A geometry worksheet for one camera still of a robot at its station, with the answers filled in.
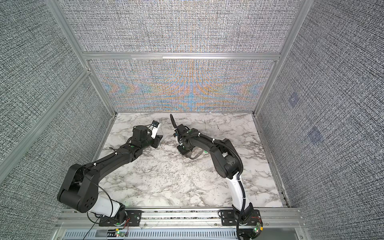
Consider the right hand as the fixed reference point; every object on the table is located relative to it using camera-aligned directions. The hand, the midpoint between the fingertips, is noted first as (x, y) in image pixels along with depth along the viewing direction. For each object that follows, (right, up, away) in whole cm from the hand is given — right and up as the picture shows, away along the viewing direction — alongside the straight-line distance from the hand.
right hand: (184, 150), depth 98 cm
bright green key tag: (+10, +5, -35) cm, 37 cm away
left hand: (-15, +11, -8) cm, 20 cm away
